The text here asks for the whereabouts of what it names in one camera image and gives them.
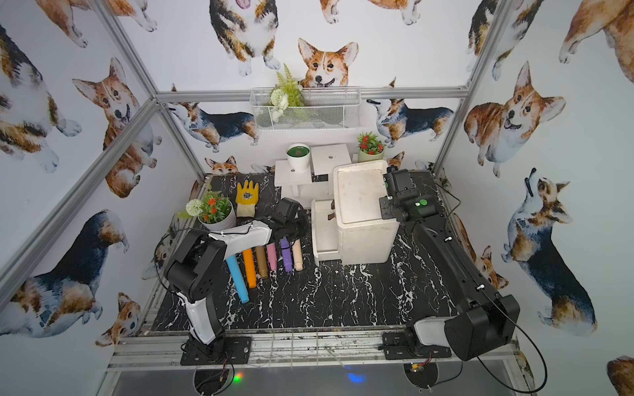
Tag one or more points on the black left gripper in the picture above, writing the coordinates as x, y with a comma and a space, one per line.
295, 230

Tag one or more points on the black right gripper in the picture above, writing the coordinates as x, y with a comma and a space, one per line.
382, 206

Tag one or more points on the beige cream microphone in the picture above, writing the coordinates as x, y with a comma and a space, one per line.
297, 256

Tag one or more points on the purple microphone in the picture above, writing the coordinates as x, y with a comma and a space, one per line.
287, 255

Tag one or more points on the pink microphone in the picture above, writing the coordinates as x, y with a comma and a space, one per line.
272, 256

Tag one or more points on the white bottom drawer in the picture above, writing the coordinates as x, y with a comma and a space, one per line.
324, 231

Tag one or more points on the gold brown microphone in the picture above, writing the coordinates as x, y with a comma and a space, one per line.
262, 262

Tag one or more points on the orange microphone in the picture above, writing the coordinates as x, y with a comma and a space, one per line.
249, 266

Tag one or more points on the white drawer cabinet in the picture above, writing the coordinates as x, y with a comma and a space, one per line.
364, 237

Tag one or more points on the blue microphone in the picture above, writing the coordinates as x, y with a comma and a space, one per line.
238, 279

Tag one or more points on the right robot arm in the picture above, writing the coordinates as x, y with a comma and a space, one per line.
485, 319

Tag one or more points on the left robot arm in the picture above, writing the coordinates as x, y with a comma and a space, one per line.
193, 267

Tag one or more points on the white stepped display stand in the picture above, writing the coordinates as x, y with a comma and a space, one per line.
310, 178

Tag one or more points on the yellow work glove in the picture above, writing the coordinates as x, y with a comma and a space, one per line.
247, 198

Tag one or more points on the red flower pot plant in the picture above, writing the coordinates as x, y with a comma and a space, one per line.
370, 147

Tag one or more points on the white cup green top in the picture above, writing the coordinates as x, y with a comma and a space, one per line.
298, 157

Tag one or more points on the orange flower white pot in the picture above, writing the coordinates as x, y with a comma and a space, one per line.
214, 210

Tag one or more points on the green fern white flowers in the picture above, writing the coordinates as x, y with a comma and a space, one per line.
286, 94

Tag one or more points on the white wire wall basket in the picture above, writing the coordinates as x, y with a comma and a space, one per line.
325, 109

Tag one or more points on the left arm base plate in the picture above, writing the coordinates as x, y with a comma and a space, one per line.
234, 349

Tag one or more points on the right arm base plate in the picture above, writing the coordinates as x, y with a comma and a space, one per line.
404, 345

